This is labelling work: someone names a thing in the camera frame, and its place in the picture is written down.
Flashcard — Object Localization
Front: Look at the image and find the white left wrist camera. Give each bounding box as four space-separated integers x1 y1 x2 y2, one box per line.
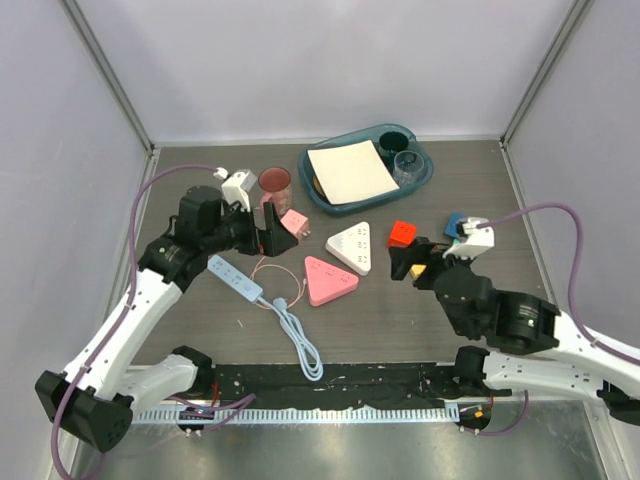
221 169 257 212

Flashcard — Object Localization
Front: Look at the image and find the perforated cable duct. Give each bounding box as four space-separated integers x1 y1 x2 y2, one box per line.
133 403 459 426

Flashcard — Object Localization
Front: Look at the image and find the dark green cup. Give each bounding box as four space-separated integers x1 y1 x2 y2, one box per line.
378 131 409 157

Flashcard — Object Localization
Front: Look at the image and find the pink cube socket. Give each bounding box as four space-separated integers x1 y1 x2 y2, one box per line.
280 209 311 244

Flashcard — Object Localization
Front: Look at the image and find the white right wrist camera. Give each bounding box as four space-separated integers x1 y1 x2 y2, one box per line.
442 217 495 260

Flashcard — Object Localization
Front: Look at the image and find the clear glass cup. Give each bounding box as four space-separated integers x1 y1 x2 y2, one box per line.
392 150 425 187

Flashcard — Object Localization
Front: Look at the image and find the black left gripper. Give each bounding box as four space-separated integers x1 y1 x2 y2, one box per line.
202 199 297 256

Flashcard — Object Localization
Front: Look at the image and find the pink charging cable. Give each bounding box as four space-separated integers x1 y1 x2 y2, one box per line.
249 254 307 309

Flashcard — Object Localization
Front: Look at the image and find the white paper sheet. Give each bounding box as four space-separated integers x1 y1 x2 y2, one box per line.
307 140 399 205

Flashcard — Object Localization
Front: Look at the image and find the red cube socket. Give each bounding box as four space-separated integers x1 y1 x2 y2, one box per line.
387 220 417 248

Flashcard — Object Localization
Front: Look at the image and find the teal plastic tray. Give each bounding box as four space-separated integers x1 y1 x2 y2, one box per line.
298 123 434 216

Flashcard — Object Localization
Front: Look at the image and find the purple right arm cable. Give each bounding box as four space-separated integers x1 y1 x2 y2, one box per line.
469 202 640 437

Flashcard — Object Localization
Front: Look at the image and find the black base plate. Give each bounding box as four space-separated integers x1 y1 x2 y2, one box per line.
154 360 514 412

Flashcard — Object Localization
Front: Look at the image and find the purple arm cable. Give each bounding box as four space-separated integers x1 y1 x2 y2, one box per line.
469 202 640 437
49 163 259 479

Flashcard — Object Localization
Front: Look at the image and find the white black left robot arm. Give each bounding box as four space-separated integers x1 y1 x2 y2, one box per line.
35 186 298 453

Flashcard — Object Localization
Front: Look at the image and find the light blue power cord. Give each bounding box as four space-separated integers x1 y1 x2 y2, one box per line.
259 294 324 382

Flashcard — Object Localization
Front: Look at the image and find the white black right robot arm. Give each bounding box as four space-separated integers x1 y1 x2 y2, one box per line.
389 228 639 425

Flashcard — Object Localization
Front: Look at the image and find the light blue power strip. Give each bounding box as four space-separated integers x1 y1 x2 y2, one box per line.
207 255 263 304

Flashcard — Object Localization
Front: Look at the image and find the yellow plug adapter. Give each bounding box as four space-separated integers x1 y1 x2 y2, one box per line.
409 264 426 279

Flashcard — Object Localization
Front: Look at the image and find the pink triangular power strip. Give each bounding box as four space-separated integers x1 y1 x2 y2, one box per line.
304 256 359 307

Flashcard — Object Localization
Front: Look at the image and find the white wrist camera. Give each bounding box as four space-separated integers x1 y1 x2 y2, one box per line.
442 217 495 260
221 169 257 212

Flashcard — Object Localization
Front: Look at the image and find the white triangular power strip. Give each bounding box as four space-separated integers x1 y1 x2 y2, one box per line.
325 221 372 276

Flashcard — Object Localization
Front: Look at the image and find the blue cube socket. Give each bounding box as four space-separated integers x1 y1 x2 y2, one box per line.
444 212 466 239

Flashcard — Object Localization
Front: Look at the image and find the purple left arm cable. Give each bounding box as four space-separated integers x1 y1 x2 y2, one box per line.
49 163 259 479

